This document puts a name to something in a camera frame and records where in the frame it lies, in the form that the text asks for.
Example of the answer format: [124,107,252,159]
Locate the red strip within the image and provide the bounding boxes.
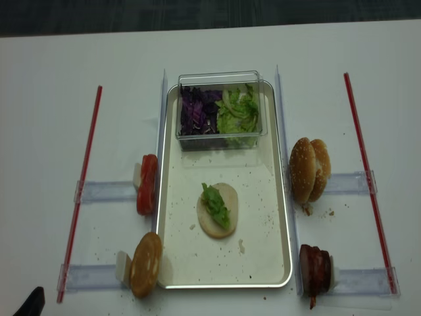
[57,86,103,304]
[343,72,398,295]

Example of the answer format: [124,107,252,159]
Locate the sesame bun top front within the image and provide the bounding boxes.
[289,138,316,204]

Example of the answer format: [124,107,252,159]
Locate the tomato slices stack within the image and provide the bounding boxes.
[136,154,158,216]

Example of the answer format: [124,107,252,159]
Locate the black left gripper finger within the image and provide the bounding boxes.
[13,286,45,316]

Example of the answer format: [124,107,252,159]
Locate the green lettuce leaf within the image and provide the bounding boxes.
[201,183,230,230]

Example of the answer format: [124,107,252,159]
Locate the right upper acrylic crossbar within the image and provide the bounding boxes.
[324,171,378,195]

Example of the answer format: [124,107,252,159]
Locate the green lettuce pile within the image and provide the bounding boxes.
[216,83,259,147]

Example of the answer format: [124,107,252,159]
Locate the left red strip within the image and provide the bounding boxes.
[57,86,103,304]

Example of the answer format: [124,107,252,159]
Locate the sesame bun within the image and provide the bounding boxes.
[309,139,331,202]
[289,138,316,204]

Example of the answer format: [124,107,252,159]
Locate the right red strip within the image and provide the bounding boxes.
[343,72,398,295]

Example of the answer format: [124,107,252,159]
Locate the white block behind tomato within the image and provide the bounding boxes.
[132,163,141,190]

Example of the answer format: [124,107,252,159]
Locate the acrylic crossbar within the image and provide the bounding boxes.
[324,171,378,195]
[74,181,137,203]
[297,266,402,297]
[57,264,128,292]

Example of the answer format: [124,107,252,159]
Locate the right long acrylic divider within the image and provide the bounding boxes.
[275,66,303,296]

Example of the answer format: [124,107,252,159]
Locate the purple cabbage pieces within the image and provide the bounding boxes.
[180,86,222,136]

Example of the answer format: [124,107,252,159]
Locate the right lower acrylic crossbar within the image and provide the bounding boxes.
[297,266,402,297]

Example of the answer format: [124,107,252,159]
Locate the bottom bun half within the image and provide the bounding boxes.
[196,183,239,239]

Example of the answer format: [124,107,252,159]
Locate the clear plastic salad container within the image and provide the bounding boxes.
[175,70,267,151]

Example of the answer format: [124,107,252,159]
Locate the left lower acrylic crossbar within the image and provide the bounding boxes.
[57,264,128,292]

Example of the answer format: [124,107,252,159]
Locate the dark red meat patties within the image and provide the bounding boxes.
[299,244,332,309]

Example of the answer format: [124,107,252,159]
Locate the white block behind meat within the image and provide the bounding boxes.
[328,255,339,291]

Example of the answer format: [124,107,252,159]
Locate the left upper acrylic crossbar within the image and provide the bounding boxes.
[74,181,137,203]

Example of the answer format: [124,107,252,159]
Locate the sesame bun top rear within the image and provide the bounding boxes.
[309,139,331,202]

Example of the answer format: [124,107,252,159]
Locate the white block behind bun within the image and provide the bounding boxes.
[115,251,132,288]

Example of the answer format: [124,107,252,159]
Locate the metal serving tray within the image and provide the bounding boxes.
[155,83,292,289]

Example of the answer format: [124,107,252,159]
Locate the toasted bun bottom standing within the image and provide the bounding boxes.
[129,232,162,298]

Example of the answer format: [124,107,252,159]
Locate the bread crumb piece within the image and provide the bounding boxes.
[238,239,245,254]

